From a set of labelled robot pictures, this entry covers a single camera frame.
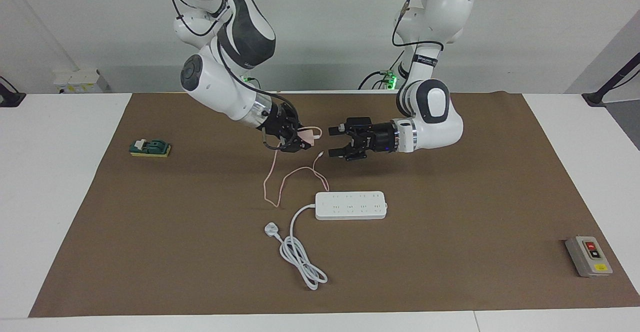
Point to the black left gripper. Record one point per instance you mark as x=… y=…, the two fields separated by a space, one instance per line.
x=370 y=139

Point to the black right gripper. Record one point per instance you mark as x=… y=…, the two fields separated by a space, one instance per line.
x=279 y=122

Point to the pink charger adapter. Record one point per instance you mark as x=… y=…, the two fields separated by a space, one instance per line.
x=307 y=134

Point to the white power strip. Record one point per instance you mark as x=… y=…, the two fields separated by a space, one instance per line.
x=350 y=205

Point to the brown table mat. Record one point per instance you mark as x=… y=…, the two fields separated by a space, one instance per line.
x=450 y=247

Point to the green knife switch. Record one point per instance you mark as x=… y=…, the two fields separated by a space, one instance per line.
x=155 y=147

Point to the white wall socket box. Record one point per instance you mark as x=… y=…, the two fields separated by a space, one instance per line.
x=75 y=82

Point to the grey on-off switch box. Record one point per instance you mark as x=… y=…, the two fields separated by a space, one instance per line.
x=590 y=257

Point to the black clamp mount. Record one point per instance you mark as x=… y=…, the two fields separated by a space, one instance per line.
x=10 y=99

